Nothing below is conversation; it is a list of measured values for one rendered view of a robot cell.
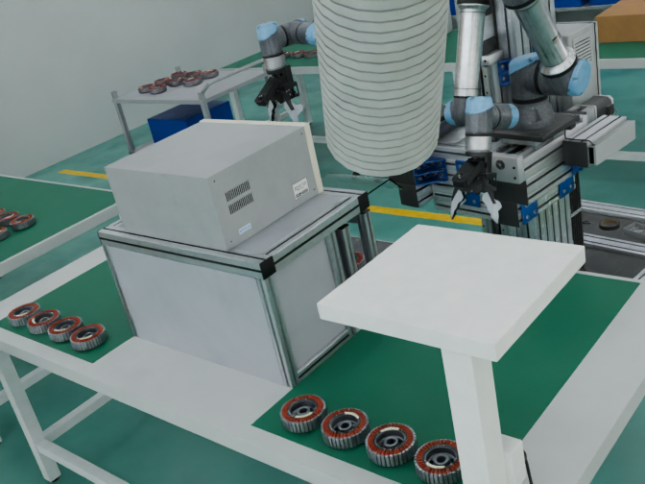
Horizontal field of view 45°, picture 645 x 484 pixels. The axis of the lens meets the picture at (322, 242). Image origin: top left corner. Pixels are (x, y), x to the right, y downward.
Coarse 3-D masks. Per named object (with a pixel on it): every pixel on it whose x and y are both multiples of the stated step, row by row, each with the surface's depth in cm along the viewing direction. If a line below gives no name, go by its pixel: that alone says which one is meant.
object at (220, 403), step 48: (48, 288) 294; (0, 336) 265; (624, 336) 195; (96, 384) 229; (144, 384) 219; (192, 384) 215; (240, 384) 210; (576, 384) 182; (624, 384) 178; (240, 432) 191; (528, 432) 170; (576, 432) 167; (336, 480) 170; (384, 480) 166; (528, 480) 158; (576, 480) 155
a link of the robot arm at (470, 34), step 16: (464, 0) 228; (480, 0) 226; (464, 16) 229; (480, 16) 229; (464, 32) 230; (480, 32) 230; (464, 48) 231; (480, 48) 231; (464, 64) 232; (480, 64) 233; (464, 80) 232; (464, 96) 233; (448, 112) 237; (464, 112) 233
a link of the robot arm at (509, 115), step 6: (498, 108) 223; (504, 108) 225; (510, 108) 227; (504, 114) 224; (510, 114) 226; (516, 114) 228; (504, 120) 224; (510, 120) 226; (516, 120) 229; (498, 126) 225; (504, 126) 227; (510, 126) 229
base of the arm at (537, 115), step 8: (544, 96) 256; (520, 104) 257; (528, 104) 256; (536, 104) 255; (544, 104) 256; (520, 112) 258; (528, 112) 256; (536, 112) 256; (544, 112) 256; (552, 112) 259; (520, 120) 258; (528, 120) 257; (536, 120) 258; (544, 120) 257; (552, 120) 258; (512, 128) 263; (520, 128) 259; (528, 128) 258; (536, 128) 257
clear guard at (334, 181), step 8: (328, 176) 249; (336, 176) 247; (344, 176) 246; (352, 176) 244; (360, 176) 243; (328, 184) 242; (336, 184) 240; (344, 184) 239; (352, 184) 238; (360, 184) 236; (368, 184) 235; (376, 184) 234; (384, 184) 244; (392, 184) 241; (368, 192) 229
